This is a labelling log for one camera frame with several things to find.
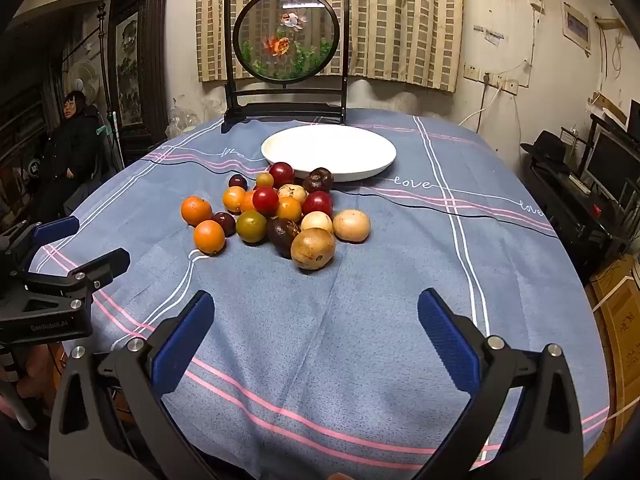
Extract clear plastic bags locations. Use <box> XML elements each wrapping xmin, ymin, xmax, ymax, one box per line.
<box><xmin>167</xmin><ymin>105</ymin><xmax>206</xmax><ymax>138</ymax></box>

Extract green tangerine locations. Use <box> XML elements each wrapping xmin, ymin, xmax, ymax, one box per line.
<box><xmin>236</xmin><ymin>210</ymin><xmax>268</xmax><ymax>245</ymax></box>

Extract black monitor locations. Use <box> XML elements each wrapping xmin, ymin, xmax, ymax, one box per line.
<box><xmin>582</xmin><ymin>130</ymin><xmax>640</xmax><ymax>201</ymax></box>

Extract tan speckled fruit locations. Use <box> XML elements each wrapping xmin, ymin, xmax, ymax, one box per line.
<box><xmin>332</xmin><ymin>209</ymin><xmax>372</xmax><ymax>243</ymax></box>

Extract black hat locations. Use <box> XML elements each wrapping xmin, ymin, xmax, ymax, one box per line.
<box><xmin>520</xmin><ymin>130</ymin><xmax>568</xmax><ymax>163</ymax></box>

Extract goldfish embroidery table screen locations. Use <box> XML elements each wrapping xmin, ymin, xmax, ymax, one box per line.
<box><xmin>221</xmin><ymin>0</ymin><xmax>351</xmax><ymax>134</ymax></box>

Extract beige checked curtain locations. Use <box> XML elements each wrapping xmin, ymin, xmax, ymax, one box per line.
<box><xmin>195</xmin><ymin>0</ymin><xmax>463</xmax><ymax>93</ymax></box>

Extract white framed wall notice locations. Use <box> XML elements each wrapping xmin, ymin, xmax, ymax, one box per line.
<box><xmin>562</xmin><ymin>2</ymin><xmax>593</xmax><ymax>53</ymax></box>

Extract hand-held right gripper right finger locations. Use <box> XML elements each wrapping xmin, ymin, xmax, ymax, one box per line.
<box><xmin>417</xmin><ymin>287</ymin><xmax>585</xmax><ymax>480</ymax></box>

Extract blue plaid tablecloth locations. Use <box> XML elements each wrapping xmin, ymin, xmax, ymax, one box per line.
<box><xmin>30</xmin><ymin>107</ymin><xmax>611</xmax><ymax>480</ymax></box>

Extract white power cable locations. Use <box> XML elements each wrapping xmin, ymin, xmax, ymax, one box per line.
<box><xmin>457</xmin><ymin>82</ymin><xmax>501</xmax><ymax>128</ymax></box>

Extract dark framed landscape painting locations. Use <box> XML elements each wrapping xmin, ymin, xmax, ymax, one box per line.
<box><xmin>107</xmin><ymin>0</ymin><xmax>171</xmax><ymax>161</ymax></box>

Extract glossy red tomato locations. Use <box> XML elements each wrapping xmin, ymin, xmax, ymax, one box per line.
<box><xmin>252</xmin><ymin>186</ymin><xmax>280</xmax><ymax>217</ymax></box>

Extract white electric fan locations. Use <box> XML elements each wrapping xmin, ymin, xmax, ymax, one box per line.
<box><xmin>65</xmin><ymin>60</ymin><xmax>101</xmax><ymax>106</ymax></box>

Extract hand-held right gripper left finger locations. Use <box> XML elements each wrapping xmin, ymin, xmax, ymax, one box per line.
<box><xmin>48</xmin><ymin>290</ymin><xmax>217</xmax><ymax>480</ymax></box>

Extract yellow-orange citrus fruit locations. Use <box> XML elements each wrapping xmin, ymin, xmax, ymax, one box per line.
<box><xmin>276</xmin><ymin>196</ymin><xmax>303</xmax><ymax>223</ymax></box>

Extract red plum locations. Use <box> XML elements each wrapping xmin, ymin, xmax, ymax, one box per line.
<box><xmin>268</xmin><ymin>161</ymin><xmax>295</xmax><ymax>189</ymax></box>
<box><xmin>301</xmin><ymin>190</ymin><xmax>334</xmax><ymax>218</ymax></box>

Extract large tan round fruit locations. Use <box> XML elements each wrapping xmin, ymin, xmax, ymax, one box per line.
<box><xmin>290</xmin><ymin>227</ymin><xmax>336</xmax><ymax>271</ymax></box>

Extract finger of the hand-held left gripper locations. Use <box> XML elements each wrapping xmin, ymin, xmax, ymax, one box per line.
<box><xmin>0</xmin><ymin>216</ymin><xmax>81</xmax><ymax>281</ymax></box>
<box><xmin>22</xmin><ymin>247</ymin><xmax>132</xmax><ymax>311</ymax></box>

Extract dark purple passion fruit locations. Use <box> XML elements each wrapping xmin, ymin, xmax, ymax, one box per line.
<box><xmin>265</xmin><ymin>217</ymin><xmax>302</xmax><ymax>260</ymax></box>
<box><xmin>302</xmin><ymin>167</ymin><xmax>334</xmax><ymax>194</ymax></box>

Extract black equipment rack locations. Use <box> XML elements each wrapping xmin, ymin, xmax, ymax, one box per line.
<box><xmin>522</xmin><ymin>115</ymin><xmax>640</xmax><ymax>281</ymax></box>

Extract pale yellow round fruit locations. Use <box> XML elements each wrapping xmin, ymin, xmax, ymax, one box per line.
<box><xmin>300</xmin><ymin>211</ymin><xmax>334</xmax><ymax>235</ymax></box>

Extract white oval plate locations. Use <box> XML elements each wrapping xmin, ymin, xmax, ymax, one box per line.
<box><xmin>260</xmin><ymin>125</ymin><xmax>397</xmax><ymax>183</ymax></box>

